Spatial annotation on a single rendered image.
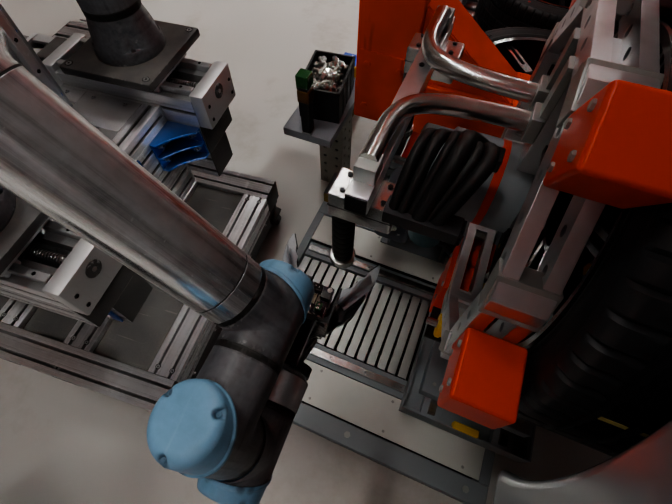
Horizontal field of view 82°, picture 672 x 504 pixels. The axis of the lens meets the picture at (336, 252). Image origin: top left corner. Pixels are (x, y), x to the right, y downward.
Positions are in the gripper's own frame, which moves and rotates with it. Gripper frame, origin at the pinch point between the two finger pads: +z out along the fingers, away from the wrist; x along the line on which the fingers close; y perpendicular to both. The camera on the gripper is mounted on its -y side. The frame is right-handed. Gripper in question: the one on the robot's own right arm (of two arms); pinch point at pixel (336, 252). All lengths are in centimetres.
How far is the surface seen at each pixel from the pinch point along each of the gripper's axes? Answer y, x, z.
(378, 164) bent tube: 19.8, -2.6, 2.1
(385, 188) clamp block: 14.5, -4.2, 3.4
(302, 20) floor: -89, 87, 192
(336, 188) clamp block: 14.0, 1.7, 1.2
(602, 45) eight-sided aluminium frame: 33.0, -19.1, 13.2
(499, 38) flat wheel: -29, -21, 124
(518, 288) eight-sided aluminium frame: 18.8, -20.8, -6.6
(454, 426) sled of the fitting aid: -59, -43, -6
